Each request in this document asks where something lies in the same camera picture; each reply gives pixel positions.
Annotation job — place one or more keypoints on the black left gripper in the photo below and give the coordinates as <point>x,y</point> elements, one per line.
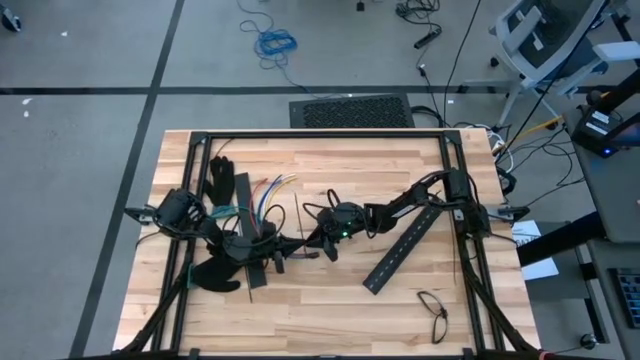
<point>250,247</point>

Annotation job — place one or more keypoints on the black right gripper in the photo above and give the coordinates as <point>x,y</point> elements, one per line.
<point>345,220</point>

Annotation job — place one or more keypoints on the black duct cover strip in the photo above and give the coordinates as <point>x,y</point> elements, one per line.
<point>243,200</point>

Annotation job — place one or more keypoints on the black work glove grey cuff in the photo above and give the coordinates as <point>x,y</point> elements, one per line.
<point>221,180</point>
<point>217,275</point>

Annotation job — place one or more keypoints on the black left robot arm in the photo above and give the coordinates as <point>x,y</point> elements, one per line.
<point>177,210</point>

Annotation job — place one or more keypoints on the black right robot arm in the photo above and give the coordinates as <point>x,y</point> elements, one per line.
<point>400,210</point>

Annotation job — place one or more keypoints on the black perforated floor mat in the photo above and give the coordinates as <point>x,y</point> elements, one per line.
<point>350,111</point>

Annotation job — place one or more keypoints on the black eyeglasses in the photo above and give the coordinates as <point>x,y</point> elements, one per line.
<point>443,314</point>

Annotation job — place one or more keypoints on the white paper sheet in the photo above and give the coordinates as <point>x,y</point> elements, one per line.
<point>542,270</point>

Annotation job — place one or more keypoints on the black stand beam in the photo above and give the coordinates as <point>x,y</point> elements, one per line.
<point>560,240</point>

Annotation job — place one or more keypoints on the black caster wheel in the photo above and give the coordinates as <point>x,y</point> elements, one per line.
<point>10,20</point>
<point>589,342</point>

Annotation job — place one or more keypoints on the grey side desk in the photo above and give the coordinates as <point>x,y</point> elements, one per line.
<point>615,200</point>

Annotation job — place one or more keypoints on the black box device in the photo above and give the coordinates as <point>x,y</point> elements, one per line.
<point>596,131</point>

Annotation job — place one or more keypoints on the grey mesh office chair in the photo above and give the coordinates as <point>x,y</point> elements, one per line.
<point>544,35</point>

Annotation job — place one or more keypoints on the black keyboard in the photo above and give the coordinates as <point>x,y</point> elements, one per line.
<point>627,300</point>

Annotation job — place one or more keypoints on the black aluminium table frame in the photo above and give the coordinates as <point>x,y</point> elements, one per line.
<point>325,134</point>

